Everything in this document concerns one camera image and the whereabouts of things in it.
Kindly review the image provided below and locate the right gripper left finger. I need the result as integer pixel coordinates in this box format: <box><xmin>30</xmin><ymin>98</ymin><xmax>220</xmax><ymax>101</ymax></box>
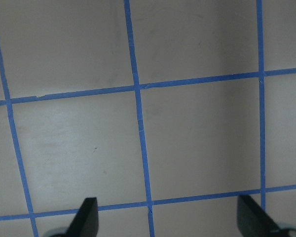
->
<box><xmin>64</xmin><ymin>197</ymin><xmax>99</xmax><ymax>237</ymax></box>

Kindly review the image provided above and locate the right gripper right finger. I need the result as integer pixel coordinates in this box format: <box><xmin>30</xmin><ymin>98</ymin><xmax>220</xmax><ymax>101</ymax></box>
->
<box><xmin>236</xmin><ymin>195</ymin><xmax>280</xmax><ymax>237</ymax></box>

